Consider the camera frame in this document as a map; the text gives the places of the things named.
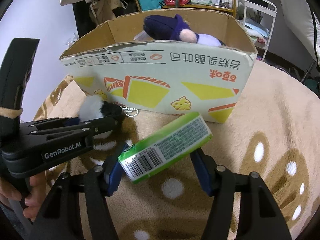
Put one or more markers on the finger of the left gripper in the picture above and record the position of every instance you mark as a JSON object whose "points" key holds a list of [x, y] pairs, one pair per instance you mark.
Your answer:
{"points": [[51, 129], [52, 123]]}

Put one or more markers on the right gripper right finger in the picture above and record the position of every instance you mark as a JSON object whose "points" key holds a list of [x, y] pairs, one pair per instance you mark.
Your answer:
{"points": [[260, 216]]}

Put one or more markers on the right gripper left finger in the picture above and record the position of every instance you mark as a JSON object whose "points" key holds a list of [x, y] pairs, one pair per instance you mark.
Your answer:
{"points": [[59, 216]]}

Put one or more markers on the white black pompom keychain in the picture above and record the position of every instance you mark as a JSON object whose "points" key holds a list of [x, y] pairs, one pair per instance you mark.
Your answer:
{"points": [[104, 116]]}

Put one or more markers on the green tissue pack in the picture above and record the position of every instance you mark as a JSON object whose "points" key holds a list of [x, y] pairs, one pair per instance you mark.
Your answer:
{"points": [[165, 147]]}

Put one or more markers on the printed cardboard box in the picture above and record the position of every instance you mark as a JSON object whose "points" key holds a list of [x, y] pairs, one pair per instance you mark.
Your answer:
{"points": [[164, 76]]}

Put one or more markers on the black hanging garment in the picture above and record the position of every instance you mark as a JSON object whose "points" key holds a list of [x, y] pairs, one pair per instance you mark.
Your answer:
{"points": [[84, 23]]}

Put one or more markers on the beige hanging coat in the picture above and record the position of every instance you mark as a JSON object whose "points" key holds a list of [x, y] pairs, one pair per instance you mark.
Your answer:
{"points": [[101, 11]]}

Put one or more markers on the purple plush doll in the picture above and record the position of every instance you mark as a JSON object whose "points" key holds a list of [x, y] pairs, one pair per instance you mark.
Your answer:
{"points": [[159, 27]]}

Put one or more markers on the white rolling cart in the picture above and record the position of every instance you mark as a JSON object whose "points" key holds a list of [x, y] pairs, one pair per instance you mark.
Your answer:
{"points": [[258, 19]]}

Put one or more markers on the white upright mattress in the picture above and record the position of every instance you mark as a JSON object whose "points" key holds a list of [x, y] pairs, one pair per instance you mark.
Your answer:
{"points": [[303, 23]]}

